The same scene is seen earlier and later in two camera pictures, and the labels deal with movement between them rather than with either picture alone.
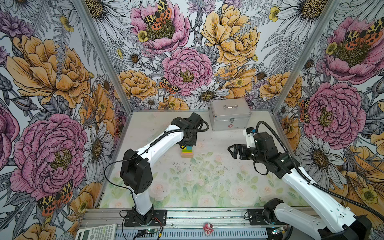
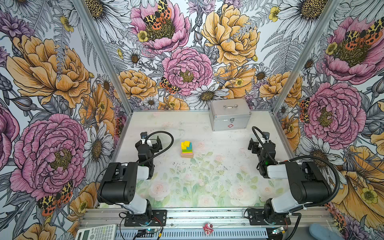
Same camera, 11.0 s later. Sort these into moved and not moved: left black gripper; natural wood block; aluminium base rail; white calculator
Moved: left black gripper
Not moved: white calculator; aluminium base rail; natural wood block
